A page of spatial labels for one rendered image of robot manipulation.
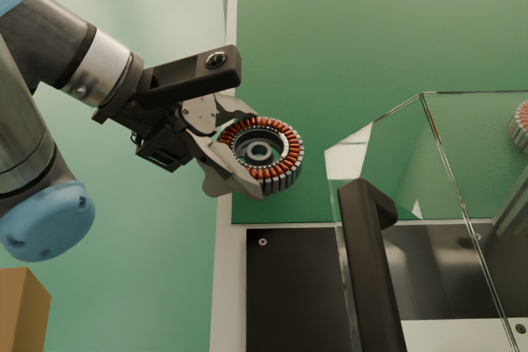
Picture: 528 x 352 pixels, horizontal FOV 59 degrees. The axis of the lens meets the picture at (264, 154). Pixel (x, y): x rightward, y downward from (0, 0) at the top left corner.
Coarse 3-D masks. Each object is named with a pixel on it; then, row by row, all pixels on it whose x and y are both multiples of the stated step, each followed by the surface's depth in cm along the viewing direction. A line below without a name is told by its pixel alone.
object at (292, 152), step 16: (224, 128) 60; (240, 128) 60; (256, 128) 60; (272, 128) 60; (288, 128) 60; (240, 144) 60; (256, 144) 59; (272, 144) 61; (288, 144) 58; (240, 160) 57; (256, 160) 57; (272, 160) 59; (288, 160) 56; (256, 176) 55; (272, 176) 55; (288, 176) 55; (272, 192) 56
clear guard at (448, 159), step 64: (384, 128) 30; (448, 128) 27; (512, 128) 27; (384, 192) 28; (448, 192) 25; (512, 192) 24; (448, 256) 23; (512, 256) 22; (448, 320) 22; (512, 320) 20
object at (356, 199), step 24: (360, 192) 24; (360, 216) 24; (384, 216) 25; (360, 240) 23; (360, 264) 22; (384, 264) 22; (360, 288) 22; (384, 288) 21; (360, 312) 21; (384, 312) 20; (360, 336) 21; (384, 336) 20
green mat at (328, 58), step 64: (256, 0) 95; (320, 0) 95; (384, 0) 95; (448, 0) 95; (512, 0) 95; (256, 64) 82; (320, 64) 82; (384, 64) 82; (448, 64) 82; (512, 64) 82; (320, 128) 71; (320, 192) 63
